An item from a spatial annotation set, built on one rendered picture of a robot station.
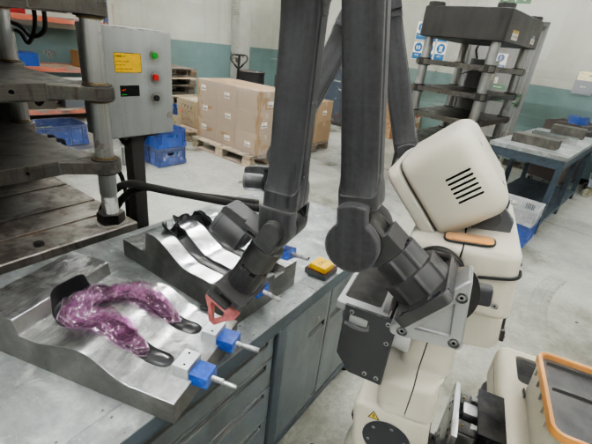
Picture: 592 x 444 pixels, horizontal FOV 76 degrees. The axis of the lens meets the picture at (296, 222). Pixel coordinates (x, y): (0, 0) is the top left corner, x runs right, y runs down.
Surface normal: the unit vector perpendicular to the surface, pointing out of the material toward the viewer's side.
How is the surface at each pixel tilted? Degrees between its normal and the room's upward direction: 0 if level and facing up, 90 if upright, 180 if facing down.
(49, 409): 0
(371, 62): 89
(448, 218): 90
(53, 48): 90
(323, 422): 0
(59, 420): 0
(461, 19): 90
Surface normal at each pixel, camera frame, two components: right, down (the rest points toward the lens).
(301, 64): -0.37, 0.36
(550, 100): -0.69, 0.24
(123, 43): 0.80, 0.33
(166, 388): 0.11, -0.90
